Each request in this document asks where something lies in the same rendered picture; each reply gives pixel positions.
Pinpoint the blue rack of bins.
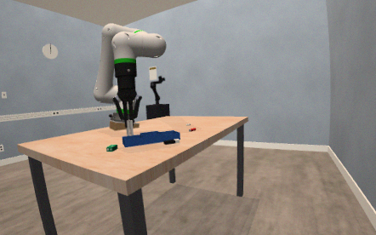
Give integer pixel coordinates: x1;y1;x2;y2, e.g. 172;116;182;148
122;130;180;147

